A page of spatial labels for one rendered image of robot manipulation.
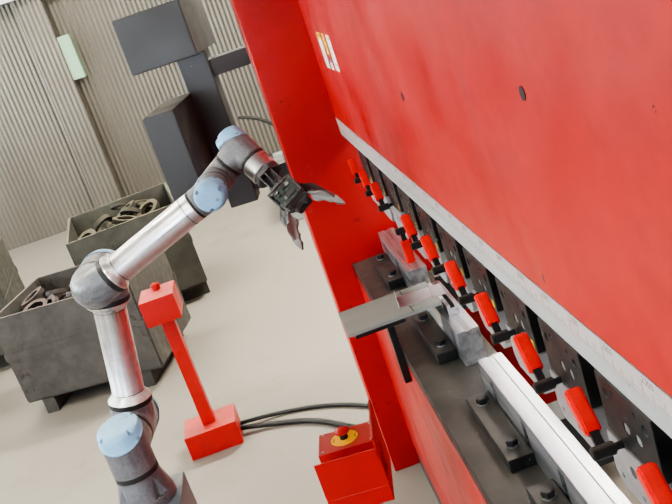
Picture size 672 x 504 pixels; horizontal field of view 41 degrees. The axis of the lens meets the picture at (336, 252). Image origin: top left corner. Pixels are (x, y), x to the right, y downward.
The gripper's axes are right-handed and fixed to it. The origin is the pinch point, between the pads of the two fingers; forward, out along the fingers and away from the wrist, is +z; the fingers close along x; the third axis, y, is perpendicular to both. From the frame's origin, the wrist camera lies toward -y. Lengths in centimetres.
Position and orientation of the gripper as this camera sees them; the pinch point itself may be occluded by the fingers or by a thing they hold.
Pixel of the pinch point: (325, 228)
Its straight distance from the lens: 216.1
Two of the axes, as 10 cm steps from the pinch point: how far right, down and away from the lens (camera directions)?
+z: 6.9, 6.5, -3.2
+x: 6.7, -7.4, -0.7
